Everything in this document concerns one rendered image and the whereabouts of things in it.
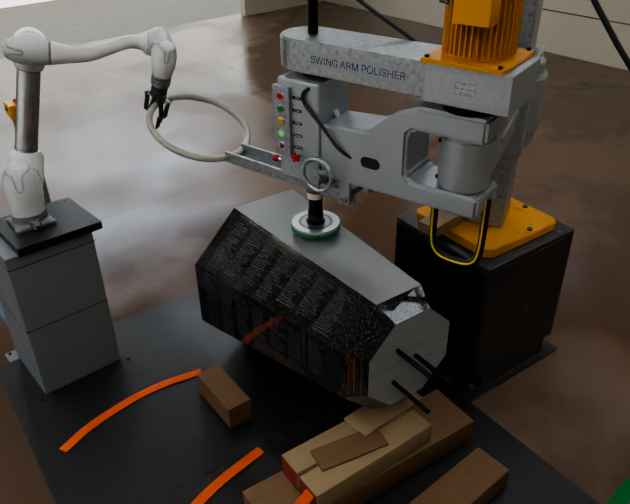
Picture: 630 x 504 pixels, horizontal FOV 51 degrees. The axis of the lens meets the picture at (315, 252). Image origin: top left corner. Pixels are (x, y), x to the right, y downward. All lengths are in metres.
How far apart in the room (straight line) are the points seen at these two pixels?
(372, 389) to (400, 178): 0.82
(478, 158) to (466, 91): 0.26
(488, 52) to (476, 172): 0.42
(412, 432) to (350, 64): 1.48
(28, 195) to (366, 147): 1.54
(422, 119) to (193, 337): 1.92
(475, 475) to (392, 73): 1.62
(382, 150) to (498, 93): 0.51
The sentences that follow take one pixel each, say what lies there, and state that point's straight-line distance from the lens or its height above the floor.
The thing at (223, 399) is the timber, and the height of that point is 0.13.
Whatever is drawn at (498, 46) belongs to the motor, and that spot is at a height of 1.76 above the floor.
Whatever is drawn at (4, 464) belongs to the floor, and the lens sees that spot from 3.34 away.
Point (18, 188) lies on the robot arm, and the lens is 3.18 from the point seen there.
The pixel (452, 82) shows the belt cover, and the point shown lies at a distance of 2.23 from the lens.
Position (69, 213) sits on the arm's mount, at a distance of 3.33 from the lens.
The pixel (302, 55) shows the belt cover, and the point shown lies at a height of 1.64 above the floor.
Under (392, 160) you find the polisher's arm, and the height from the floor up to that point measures 1.31.
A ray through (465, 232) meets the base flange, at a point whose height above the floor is 0.78.
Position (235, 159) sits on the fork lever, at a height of 1.10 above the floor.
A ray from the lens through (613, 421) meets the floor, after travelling 3.46.
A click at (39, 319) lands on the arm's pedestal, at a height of 0.45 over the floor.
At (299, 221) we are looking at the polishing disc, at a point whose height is 0.88.
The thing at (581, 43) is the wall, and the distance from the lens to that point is 8.88.
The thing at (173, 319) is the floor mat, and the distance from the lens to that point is 3.84.
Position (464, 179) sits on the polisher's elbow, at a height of 1.30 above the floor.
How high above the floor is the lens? 2.32
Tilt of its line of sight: 32 degrees down
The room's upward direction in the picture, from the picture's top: 1 degrees counter-clockwise
